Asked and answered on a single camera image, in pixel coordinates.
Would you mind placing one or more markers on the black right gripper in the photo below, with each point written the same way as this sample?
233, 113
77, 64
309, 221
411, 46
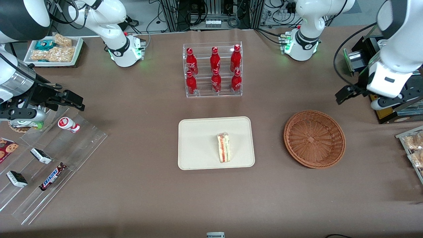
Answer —
40, 94

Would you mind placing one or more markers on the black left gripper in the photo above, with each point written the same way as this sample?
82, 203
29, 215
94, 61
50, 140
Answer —
359, 90

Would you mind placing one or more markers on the triangular sandwich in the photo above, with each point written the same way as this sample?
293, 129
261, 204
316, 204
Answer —
223, 148

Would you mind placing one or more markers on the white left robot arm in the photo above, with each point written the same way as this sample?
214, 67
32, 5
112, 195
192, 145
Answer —
396, 49

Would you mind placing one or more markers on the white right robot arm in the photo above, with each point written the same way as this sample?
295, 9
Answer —
115, 13

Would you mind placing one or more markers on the white rectangular snack tray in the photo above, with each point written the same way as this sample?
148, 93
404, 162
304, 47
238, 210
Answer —
77, 49

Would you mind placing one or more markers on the brown wicker basket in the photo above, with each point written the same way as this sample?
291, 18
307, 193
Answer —
314, 138

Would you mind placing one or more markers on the grey tray with snacks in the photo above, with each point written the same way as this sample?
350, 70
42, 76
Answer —
401, 137

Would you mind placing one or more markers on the beige plastic tray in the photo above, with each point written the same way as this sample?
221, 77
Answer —
198, 142

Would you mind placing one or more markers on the red white yogurt bottle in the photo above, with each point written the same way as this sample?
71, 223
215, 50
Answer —
67, 124

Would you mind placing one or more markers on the black sealing machine yellow panel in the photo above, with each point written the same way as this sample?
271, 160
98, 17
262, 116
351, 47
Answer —
385, 114

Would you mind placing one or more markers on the large clear peanut snack bag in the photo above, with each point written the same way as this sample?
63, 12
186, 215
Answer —
56, 54

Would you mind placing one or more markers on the clear acrylic stepped display stand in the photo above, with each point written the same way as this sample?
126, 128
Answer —
76, 148

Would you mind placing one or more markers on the small round wicker coaster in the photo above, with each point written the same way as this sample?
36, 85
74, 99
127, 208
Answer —
19, 128

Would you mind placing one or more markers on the small clear peanut snack bag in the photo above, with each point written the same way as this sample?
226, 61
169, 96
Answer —
62, 40

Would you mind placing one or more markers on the teal snack packet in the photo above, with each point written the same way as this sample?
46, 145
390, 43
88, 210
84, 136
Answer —
44, 44

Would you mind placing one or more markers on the black white snack pack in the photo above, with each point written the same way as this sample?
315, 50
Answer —
41, 156
16, 178

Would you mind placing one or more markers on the snickers chocolate bar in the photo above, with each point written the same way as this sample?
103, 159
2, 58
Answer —
52, 177

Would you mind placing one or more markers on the red cookie package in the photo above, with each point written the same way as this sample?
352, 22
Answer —
7, 149

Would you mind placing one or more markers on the clear bag of pastry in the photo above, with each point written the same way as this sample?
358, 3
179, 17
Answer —
417, 159
414, 141

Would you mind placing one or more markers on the red cola bottle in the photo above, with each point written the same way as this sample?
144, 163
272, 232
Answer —
191, 62
235, 59
236, 82
215, 61
191, 84
216, 82

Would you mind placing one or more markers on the clear acrylic bottle rack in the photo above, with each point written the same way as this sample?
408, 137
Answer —
205, 94

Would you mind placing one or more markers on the white power strip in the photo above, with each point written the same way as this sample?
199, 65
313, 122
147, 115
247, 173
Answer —
213, 23

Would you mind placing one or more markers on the small grey white device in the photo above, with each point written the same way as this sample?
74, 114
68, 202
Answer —
215, 235

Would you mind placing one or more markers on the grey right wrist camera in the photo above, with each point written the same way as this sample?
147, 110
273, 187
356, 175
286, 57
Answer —
23, 115

